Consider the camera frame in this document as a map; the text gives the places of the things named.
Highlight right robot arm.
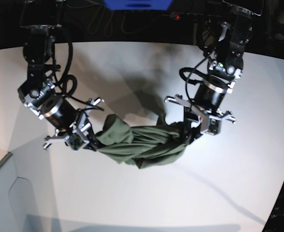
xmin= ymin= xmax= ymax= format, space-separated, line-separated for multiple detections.
xmin=17 ymin=0 xmax=103 ymax=151

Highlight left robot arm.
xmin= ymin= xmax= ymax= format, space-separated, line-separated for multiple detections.
xmin=165 ymin=0 xmax=264 ymax=143

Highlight black power strip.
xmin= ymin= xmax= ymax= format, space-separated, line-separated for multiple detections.
xmin=161 ymin=12 xmax=198 ymax=22

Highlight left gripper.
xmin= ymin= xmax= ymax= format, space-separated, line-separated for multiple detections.
xmin=165 ymin=95 xmax=236 ymax=145

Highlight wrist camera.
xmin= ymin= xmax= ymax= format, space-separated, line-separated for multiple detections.
xmin=200 ymin=117 xmax=222 ymax=135
xmin=64 ymin=134 xmax=89 ymax=151

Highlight tangled background cables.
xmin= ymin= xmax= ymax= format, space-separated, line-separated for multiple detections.
xmin=86 ymin=9 xmax=145 ymax=34

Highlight olive green t-shirt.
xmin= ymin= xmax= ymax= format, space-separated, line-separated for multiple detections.
xmin=96 ymin=114 xmax=193 ymax=169

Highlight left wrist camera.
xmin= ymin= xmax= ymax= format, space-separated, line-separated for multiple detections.
xmin=200 ymin=117 xmax=222 ymax=135

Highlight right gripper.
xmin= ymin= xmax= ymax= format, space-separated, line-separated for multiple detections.
xmin=43 ymin=96 xmax=104 ymax=152

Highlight blue box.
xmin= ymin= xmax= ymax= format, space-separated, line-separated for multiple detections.
xmin=104 ymin=0 xmax=173 ymax=11

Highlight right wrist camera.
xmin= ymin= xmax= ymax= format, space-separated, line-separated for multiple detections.
xmin=64 ymin=134 xmax=89 ymax=151

